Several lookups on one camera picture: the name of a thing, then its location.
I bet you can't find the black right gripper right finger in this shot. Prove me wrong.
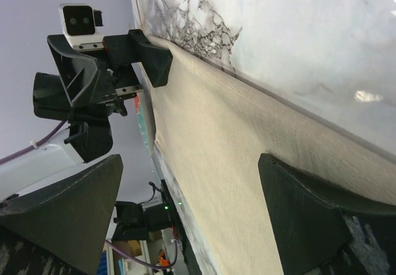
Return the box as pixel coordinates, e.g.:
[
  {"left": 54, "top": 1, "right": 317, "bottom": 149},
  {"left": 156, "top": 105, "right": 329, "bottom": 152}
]
[{"left": 258, "top": 154, "right": 395, "bottom": 274}]

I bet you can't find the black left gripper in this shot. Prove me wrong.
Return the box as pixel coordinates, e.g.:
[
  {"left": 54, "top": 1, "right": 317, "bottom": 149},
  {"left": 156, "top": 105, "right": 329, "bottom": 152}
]
[{"left": 33, "top": 29, "right": 173, "bottom": 162}]

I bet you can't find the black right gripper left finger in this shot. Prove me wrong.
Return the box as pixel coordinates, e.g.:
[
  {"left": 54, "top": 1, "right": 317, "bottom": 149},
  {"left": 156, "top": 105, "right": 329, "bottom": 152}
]
[{"left": 1, "top": 154, "right": 123, "bottom": 274}]

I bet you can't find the beige linen napkin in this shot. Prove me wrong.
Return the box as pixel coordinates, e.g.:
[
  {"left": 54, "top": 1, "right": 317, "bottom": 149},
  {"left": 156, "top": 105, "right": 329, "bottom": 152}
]
[{"left": 150, "top": 37, "right": 395, "bottom": 274}]

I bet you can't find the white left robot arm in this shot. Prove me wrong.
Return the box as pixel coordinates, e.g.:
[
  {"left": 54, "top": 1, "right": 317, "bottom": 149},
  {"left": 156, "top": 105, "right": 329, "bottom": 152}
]
[{"left": 1, "top": 29, "right": 173, "bottom": 201}]

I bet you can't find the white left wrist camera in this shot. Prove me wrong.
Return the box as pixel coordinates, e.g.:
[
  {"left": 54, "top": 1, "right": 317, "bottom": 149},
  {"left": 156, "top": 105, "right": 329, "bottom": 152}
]
[{"left": 59, "top": 4, "right": 104, "bottom": 52}]

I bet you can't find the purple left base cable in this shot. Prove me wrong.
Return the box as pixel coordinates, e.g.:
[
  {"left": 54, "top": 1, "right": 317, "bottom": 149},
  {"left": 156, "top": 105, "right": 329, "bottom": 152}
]
[{"left": 105, "top": 239, "right": 179, "bottom": 271}]

